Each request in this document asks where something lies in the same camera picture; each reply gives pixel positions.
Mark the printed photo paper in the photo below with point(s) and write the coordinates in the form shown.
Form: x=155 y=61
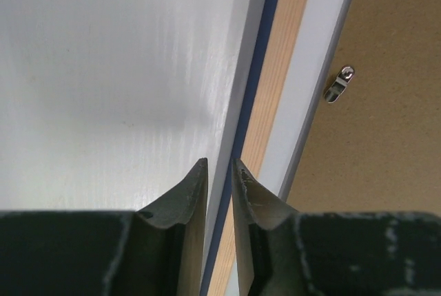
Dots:
x=307 y=68

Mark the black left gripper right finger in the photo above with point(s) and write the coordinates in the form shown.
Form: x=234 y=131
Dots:
x=281 y=251

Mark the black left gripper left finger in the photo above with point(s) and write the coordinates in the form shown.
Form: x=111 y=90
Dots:
x=156 y=250

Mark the brown cardboard backing board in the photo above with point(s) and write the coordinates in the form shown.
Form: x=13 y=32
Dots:
x=377 y=148

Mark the wooden picture frame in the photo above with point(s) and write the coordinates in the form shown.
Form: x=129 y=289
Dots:
x=278 y=30

